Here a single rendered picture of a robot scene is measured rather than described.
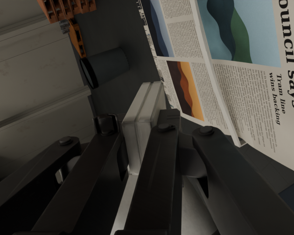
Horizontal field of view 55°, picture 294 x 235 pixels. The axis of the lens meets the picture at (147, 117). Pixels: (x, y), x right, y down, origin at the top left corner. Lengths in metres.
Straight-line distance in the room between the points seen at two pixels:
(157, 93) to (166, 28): 0.25
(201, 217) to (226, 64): 0.29
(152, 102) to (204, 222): 0.39
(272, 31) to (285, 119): 0.08
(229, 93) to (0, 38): 7.68
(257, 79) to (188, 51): 0.12
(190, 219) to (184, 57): 0.27
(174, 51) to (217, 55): 0.10
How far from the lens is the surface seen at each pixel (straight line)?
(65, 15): 4.97
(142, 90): 0.18
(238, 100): 0.34
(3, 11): 7.85
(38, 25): 7.93
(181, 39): 0.39
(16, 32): 7.91
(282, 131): 0.30
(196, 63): 0.38
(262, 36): 0.27
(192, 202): 0.52
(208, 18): 0.33
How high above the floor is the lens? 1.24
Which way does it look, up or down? 15 degrees down
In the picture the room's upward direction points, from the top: 116 degrees counter-clockwise
